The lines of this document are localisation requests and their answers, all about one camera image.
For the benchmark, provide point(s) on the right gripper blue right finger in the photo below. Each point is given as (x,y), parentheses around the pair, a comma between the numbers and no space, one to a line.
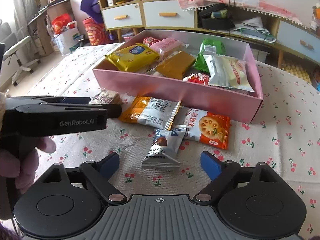
(221,173)

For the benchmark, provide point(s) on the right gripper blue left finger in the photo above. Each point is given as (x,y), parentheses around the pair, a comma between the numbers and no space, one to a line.
(96,179)

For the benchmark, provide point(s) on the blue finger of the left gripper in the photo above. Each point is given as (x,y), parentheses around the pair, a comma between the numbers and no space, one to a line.
(66,100)
(113,110)

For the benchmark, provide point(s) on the brown cracker packet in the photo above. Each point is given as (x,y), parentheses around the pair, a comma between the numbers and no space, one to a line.
(106,97)

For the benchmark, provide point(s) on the lotus root chip packet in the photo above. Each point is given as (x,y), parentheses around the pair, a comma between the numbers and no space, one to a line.
(203,126)

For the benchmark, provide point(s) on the orange silver snack packet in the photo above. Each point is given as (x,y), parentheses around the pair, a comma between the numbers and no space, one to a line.
(149,111)

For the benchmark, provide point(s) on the silver truffle chocolate packet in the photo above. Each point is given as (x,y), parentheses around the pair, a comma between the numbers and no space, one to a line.
(162,155)

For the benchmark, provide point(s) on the yellow cookie packet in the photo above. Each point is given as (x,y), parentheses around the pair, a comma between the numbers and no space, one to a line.
(133,58)

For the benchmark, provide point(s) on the red candy packet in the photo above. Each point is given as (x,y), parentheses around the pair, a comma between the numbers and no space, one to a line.
(148,41)

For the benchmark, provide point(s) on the gold bar packet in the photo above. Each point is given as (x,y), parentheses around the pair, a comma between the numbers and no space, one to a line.
(176,65)

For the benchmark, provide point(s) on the pink snack packet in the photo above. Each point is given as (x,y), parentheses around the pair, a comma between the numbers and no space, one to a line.
(167,46)

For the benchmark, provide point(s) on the white cookie roll packet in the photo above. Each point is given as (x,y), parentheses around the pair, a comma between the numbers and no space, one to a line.
(229,72)

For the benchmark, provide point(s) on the green snack packet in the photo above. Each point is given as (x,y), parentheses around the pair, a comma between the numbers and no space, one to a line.
(208,48)

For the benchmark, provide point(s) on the left hand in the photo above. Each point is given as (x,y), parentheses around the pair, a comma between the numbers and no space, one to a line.
(24,171)

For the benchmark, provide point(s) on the white office chair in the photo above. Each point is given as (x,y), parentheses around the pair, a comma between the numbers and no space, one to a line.
(9,48)

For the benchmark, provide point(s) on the white shopping bag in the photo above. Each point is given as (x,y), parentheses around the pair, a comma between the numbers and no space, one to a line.
(68,40)

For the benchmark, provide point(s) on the red gift bag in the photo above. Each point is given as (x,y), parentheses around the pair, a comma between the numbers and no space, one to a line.
(96,32)

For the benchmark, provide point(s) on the wooden TV cabinet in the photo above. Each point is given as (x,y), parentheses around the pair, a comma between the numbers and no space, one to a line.
(167,14)

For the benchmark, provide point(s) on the yellow egg tray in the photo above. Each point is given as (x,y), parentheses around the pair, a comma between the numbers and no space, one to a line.
(295,69)

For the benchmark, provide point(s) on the black storage case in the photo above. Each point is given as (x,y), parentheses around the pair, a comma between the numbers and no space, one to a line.
(216,17)

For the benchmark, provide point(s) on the pink cherry cloth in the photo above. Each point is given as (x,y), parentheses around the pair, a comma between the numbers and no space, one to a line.
(252,5)

